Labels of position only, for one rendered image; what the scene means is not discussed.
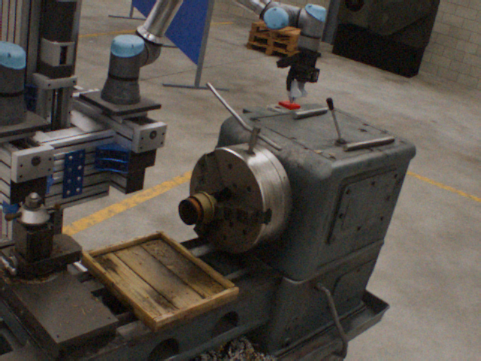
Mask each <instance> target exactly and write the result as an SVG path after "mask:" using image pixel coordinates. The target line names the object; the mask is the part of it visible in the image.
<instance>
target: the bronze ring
mask: <svg viewBox="0 0 481 361"><path fill-rule="evenodd" d="M214 203H216V200H215V198H214V197H213V196H212V195H209V194H207V193H205V192H202V191H200V192H196V193H195V195H190V196H188V198H187V199H184V200H182V201H181V202H180V203H179V205H178V214H179V215H180V218H181V220H182V221H183V222H184V223H185V224H186V225H187V226H193V225H200V224H202V223H203V224H208V223H210V222H211V221H212V219H213V217H214V205H213V204H214Z"/></svg>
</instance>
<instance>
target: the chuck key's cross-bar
mask: <svg viewBox="0 0 481 361"><path fill-rule="evenodd" d="M206 86H207V87H208V88H209V89H210V91H211V92H212V93H213V94H214V95H215V96H216V97H217V98H218V99H219V100H220V101H221V103H222V104H223V105H224V106H225V108H226V109H227V110H228V111H229V112H230V113H231V114H232V115H233V116H234V117H235V118H236V120H237V121H238V122H239V124H241V125H242V127H244V128H245V129H247V130H248V131H250V132H252V130H253V129H252V128H251V127H249V126H248V125H247V124H246V123H245V122H243V121H242V120H241V118H240V117H239V116H238V115H237V114H236V112H235V111H234V110H233V109H232V108H230V106H229V105H228V104H227V103H226V101H225V99H224V98H223V97H222V96H221V95H220V94H219V93H218V92H217V91H216V90H215V89H214V88H213V87H212V86H211V85H210V84H209V83H206ZM256 136H257V137H258V138H260V139H261V140H263V141H264V142H265V143H267V144H269V145H271V146H272V147H273V148H274V149H275V150H277V151H279V152H280V151H281V148H280V147H278V145H277V144H275V143H274V142H272V141H271V140H268V139H267V138H266V137H264V136H263V135H261V134H259V133H258V134H257V135H256Z"/></svg>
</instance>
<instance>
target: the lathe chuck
mask: <svg viewBox="0 0 481 361"><path fill-rule="evenodd" d="M248 149H249V145H246V144H236V145H230V146H226V147H222V148H216V149H214V150H213V151H214V153H215V156H216V161H217V164H218V167H219V169H220V173H221V175H222V180H223V183H224V186H225V187H227V188H228V189H226V190H223V191H221V192H218V193H213V194H210V195H212V196H213V197H214V198H215V200H216V203H217V202H224V201H227V200H229V199H235V200H237V201H239V202H242V203H244V204H247V205H249V206H252V207H254V208H258V210H260V211H263V212H266V211H267V208H269V210H270V216H269V221H268V222H267V224H266V225H265V224H264V223H263V224H261V223H254V224H252V225H248V226H247V225H245V224H242V223H239V222H238V221H237V220H235V221H234V222H233V221H228V220H226V219H224V218H223V219H221V220H218V223H217V224H216V226H215V227H214V229H213V231H212V232H211V234H210V236H209V238H208V239H207V240H208V241H209V242H210V243H211V244H212V245H214V246H215V247H217V248H219V249H220V250H221V251H223V252H226V253H243V252H246V251H248V250H252V248H254V247H255V246H257V245H259V244H261V243H263V244H266V243H268V242H269V241H271V240H272V239H273V238H274V237H275V235H276V234H277V233H278V231H279V229H280V227H281V224H283V218H284V214H285V195H284V190H283V184H282V181H281V179H280V178H279V175H278V173H277V170H276V169H275V167H274V166H273V164H272V163H271V161H270V160H269V159H268V158H267V157H266V156H265V155H264V154H263V153H262V152H260V151H259V150H257V149H255V148H253V151H252V153H254V155H255V156H248V155H246V154H245V152H244V151H248ZM199 175H201V172H200V168H199V166H198V162H197V163H196V165H195V167H194V168H193V170H192V174H191V178H190V183H189V195H195V187H199V185H198V180H197V176H199ZM263 244H261V245H263ZM261 245H259V246H261ZM259 246H258V247H259Z"/></svg>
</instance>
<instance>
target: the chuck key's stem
mask: <svg viewBox="0 0 481 361"><path fill-rule="evenodd" d="M260 131H261V126H257V125H254V126H253V130H252V132H251V136H250V140H249V143H248V145H249V149H248V151H247V153H248V154H249V155H252V151H253V148H254V147H255V146H256V144H257V141H258V137H257V136H256V135H257V134H258V133H259V134H260Z"/></svg>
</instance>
